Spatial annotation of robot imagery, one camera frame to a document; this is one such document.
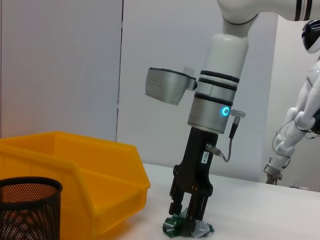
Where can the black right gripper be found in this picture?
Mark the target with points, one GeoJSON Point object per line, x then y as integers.
{"type": "Point", "coordinates": [195, 162]}

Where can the green plastic wrapper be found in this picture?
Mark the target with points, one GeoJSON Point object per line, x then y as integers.
{"type": "Point", "coordinates": [172, 223]}

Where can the black mesh pen holder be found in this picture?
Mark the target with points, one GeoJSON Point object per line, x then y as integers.
{"type": "Point", "coordinates": [30, 212]}

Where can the yellow plastic bin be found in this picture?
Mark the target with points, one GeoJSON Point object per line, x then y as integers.
{"type": "Point", "coordinates": [75, 160]}

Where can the white humanoid robot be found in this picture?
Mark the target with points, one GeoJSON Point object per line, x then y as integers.
{"type": "Point", "coordinates": [302, 100]}

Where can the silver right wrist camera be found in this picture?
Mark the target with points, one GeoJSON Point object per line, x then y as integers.
{"type": "Point", "coordinates": [165, 85]}

